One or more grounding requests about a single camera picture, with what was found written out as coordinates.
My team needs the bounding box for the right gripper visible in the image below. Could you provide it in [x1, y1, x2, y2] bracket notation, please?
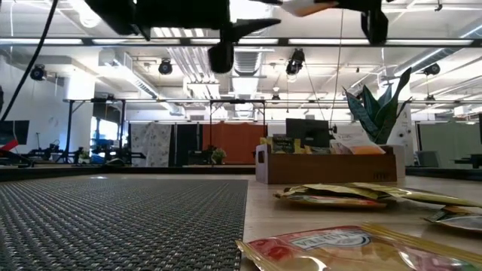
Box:
[316, 0, 395, 45]

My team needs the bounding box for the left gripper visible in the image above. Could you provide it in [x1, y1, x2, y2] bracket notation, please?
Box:
[84, 0, 282, 75]

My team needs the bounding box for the brown wooden tea organiser box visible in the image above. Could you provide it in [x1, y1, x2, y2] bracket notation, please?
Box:
[255, 142, 399, 185]

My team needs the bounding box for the black beam with light strips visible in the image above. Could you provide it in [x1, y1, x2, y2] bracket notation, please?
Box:
[0, 36, 482, 49]

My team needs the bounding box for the black ceiling spotlight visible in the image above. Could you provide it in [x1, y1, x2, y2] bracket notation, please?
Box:
[29, 63, 48, 82]
[422, 62, 441, 77]
[285, 47, 307, 76]
[157, 58, 174, 76]

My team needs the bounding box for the orange partition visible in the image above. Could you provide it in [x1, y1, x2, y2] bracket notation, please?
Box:
[201, 120, 269, 166]

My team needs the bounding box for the snake plant in white pot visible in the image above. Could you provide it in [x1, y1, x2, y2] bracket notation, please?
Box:
[342, 66, 414, 180]

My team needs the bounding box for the black partition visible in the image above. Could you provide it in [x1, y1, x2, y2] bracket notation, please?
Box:
[175, 123, 203, 166]

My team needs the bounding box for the black monitor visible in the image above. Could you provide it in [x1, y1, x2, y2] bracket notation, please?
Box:
[0, 120, 30, 146]
[285, 117, 331, 148]

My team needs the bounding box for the white patterned curtain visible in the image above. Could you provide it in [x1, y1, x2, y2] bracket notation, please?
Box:
[129, 122, 173, 168]

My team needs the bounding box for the grey office chair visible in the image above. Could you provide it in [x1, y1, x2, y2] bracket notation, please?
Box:
[415, 150, 442, 169]

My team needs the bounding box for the grey partition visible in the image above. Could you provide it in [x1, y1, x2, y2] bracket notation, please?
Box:
[415, 120, 482, 169]

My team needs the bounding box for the grey woven placemat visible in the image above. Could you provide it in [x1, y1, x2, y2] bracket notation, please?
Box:
[0, 176, 249, 271]

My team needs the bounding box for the black aluminium rig frame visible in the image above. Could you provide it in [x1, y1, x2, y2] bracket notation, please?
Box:
[0, 164, 482, 183]

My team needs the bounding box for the background black rig frame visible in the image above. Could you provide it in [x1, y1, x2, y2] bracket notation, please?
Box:
[62, 96, 268, 166]

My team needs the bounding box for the thick black hanging cable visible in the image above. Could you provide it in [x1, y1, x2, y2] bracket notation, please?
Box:
[0, 0, 60, 123]

